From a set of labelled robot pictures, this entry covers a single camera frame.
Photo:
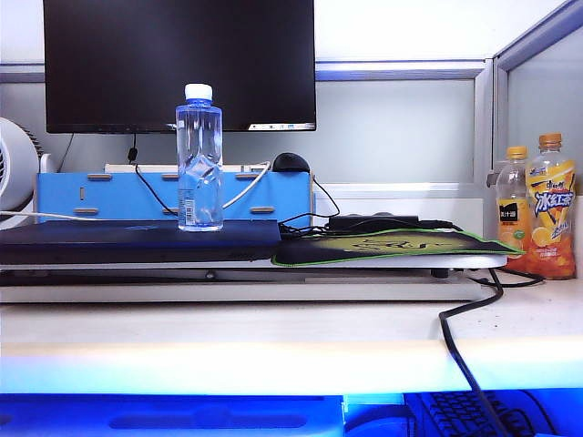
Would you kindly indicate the black computer monitor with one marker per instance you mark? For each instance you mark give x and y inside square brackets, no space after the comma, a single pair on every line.
[136,64]

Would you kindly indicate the small orange juice bottle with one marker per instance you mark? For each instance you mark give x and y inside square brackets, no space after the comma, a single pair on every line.
[512,191]

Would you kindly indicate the clear mineral water bottle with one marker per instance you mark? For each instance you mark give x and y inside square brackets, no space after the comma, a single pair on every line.
[200,182]

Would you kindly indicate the large iced tea bottle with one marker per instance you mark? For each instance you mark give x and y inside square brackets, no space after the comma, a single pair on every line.
[551,205]

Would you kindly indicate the white monitor base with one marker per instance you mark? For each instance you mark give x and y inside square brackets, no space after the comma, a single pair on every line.
[155,167]

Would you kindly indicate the white desk fan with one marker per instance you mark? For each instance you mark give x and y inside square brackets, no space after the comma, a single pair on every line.
[18,173]

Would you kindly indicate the silver laptop stand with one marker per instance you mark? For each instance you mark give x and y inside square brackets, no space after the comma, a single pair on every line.
[455,262]

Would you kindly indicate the black green-edged mouse pad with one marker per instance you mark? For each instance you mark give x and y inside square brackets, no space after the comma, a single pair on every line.
[319,250]

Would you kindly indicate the blue wooden monitor riser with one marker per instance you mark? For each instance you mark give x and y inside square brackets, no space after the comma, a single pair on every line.
[114,196]

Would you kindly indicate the black keyboard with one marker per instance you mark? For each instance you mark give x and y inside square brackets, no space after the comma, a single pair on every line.
[455,414]

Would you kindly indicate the blue plastic tray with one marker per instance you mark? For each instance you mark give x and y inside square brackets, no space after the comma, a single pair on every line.
[182,416]

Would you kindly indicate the black computer mouse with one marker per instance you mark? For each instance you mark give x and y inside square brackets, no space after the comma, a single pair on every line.
[290,162]

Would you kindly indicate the dark blue mat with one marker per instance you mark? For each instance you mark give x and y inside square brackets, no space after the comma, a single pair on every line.
[114,243]

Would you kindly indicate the black power adapter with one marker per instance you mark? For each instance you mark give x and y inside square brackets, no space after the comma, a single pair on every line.
[355,223]

